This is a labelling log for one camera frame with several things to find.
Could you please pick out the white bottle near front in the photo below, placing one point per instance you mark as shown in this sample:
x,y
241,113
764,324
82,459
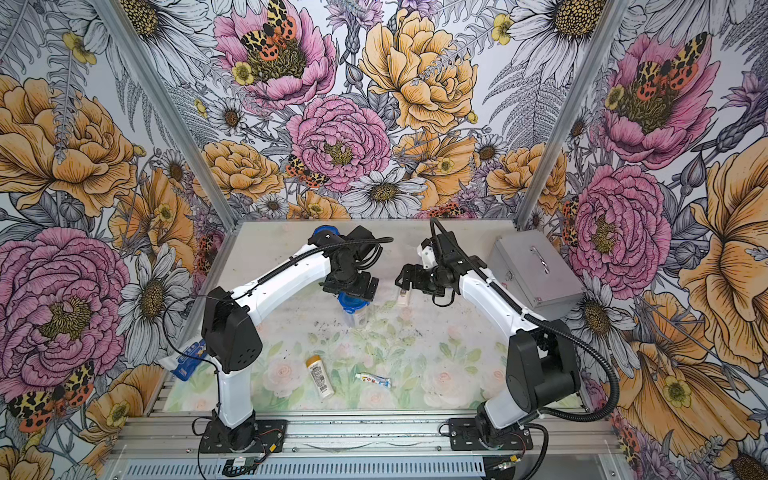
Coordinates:
x,y
319,376

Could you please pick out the silver metal case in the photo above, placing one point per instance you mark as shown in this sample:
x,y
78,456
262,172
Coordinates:
x,y
530,268

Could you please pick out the toothpaste tube lower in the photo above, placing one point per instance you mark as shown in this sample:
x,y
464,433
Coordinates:
x,y
374,379

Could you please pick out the blue lid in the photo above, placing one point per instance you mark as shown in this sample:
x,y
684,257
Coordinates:
x,y
326,229
351,305

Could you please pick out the blue white packet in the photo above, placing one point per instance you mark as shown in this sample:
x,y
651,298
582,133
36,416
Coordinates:
x,y
183,365

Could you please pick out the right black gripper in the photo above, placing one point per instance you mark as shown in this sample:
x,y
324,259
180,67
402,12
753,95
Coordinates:
x,y
418,282

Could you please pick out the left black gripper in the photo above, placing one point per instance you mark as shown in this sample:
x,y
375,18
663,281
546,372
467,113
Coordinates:
x,y
329,284

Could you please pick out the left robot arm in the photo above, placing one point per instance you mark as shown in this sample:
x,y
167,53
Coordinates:
x,y
231,318

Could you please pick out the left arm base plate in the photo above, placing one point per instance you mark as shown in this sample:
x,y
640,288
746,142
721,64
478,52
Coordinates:
x,y
251,437

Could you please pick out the clear plastic cup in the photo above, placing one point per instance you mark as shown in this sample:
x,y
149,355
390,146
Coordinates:
x,y
357,318

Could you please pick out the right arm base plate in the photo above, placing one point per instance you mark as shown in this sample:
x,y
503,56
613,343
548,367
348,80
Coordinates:
x,y
478,434

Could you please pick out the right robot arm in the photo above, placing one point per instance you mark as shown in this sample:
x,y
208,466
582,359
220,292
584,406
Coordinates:
x,y
541,359

